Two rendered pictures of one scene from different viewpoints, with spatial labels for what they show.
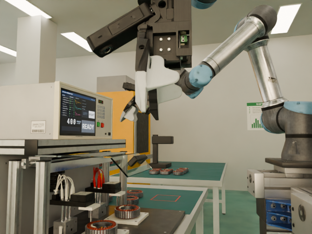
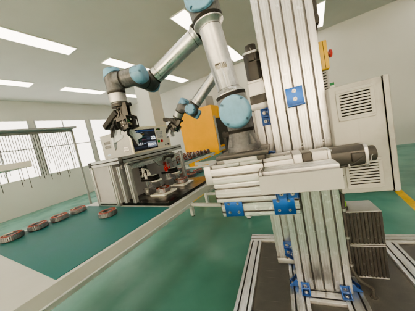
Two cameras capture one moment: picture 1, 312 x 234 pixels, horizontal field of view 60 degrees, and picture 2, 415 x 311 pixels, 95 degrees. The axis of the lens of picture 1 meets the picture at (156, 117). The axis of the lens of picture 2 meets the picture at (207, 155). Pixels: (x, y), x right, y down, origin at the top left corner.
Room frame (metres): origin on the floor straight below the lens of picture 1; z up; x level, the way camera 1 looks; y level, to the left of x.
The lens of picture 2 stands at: (-0.34, -0.56, 1.13)
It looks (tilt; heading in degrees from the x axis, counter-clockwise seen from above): 5 degrees down; 15
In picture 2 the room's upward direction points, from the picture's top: 12 degrees counter-clockwise
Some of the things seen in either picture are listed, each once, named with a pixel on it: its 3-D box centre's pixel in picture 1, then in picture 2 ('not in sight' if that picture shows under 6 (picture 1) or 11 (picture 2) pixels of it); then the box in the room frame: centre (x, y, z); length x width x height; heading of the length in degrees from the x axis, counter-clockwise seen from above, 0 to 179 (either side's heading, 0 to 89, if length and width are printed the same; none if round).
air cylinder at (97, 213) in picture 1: (97, 209); (169, 181); (1.25, 0.26, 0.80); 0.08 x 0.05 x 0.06; 164
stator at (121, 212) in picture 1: (127, 211); (181, 179); (1.21, 0.13, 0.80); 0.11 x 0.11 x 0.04
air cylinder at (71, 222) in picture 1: (65, 226); (150, 190); (1.02, 0.33, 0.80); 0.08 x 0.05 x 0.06; 164
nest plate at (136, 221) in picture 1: (127, 217); (182, 182); (1.21, 0.13, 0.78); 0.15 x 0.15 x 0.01; 74
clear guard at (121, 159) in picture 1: (97, 162); (154, 160); (0.96, 0.20, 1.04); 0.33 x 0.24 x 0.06; 74
